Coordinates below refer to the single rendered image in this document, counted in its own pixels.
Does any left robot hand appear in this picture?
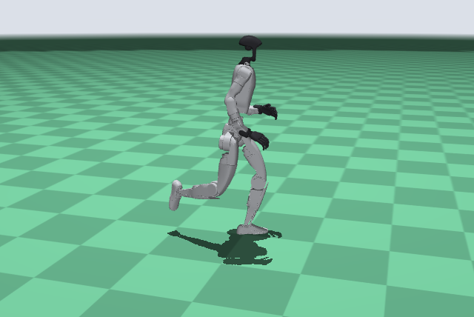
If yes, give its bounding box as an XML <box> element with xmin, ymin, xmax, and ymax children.
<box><xmin>253</xmin><ymin>104</ymin><xmax>278</xmax><ymax>120</ymax></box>

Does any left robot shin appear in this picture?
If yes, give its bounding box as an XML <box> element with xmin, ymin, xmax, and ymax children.
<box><xmin>244</xmin><ymin>182</ymin><xmax>269</xmax><ymax>227</ymax></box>

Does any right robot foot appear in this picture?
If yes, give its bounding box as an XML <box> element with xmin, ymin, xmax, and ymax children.
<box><xmin>169</xmin><ymin>180</ymin><xmax>182</xmax><ymax>211</ymax></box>

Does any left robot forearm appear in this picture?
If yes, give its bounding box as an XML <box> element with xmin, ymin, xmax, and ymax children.
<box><xmin>247</xmin><ymin>105</ymin><xmax>258</xmax><ymax>116</ymax></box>

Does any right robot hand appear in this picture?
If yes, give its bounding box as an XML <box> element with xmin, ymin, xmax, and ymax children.
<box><xmin>238</xmin><ymin>128</ymin><xmax>269</xmax><ymax>150</ymax></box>

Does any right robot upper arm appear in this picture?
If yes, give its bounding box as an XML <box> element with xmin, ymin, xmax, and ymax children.
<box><xmin>224</xmin><ymin>67</ymin><xmax>252</xmax><ymax>105</ymax></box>

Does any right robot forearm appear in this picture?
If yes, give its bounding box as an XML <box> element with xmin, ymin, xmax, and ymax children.
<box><xmin>226</xmin><ymin>97</ymin><xmax>248</xmax><ymax>137</ymax></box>

